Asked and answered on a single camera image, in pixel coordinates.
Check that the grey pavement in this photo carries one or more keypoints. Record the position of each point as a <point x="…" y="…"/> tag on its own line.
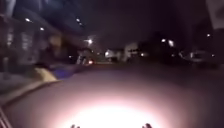
<point x="16" y="83"/>

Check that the pale building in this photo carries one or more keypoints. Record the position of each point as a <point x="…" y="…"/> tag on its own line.
<point x="128" y="50"/>

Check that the robot's own part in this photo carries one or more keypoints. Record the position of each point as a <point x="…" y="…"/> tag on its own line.
<point x="146" y="126"/>
<point x="74" y="126"/>

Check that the grey asphalt road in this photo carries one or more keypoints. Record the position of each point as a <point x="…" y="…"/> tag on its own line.
<point x="126" y="90"/>

